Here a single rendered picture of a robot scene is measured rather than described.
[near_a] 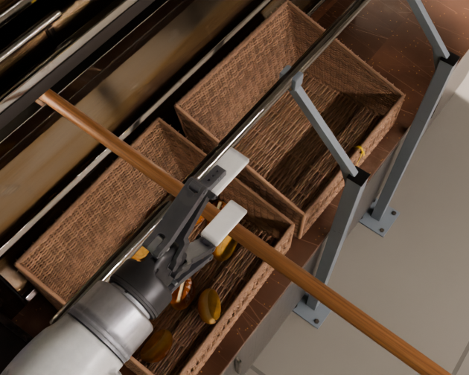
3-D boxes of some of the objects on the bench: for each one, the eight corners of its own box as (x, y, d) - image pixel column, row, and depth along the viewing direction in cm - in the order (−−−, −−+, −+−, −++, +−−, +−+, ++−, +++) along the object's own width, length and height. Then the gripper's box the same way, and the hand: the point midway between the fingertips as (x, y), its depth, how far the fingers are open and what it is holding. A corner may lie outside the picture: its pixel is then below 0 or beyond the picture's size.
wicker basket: (177, 158, 188) (169, 104, 164) (280, 55, 210) (286, -5, 186) (300, 243, 173) (310, 198, 149) (397, 123, 195) (420, 67, 171)
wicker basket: (40, 301, 164) (7, 263, 140) (167, 164, 187) (157, 111, 163) (175, 408, 149) (164, 386, 126) (294, 245, 172) (304, 201, 148)
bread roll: (134, 352, 154) (142, 358, 148) (161, 324, 157) (170, 329, 152) (147, 366, 155) (155, 372, 150) (173, 338, 159) (183, 344, 153)
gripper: (84, 239, 60) (215, 111, 69) (123, 315, 82) (219, 210, 90) (137, 282, 58) (266, 143, 67) (163, 347, 80) (258, 236, 88)
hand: (234, 187), depth 78 cm, fingers open, 13 cm apart
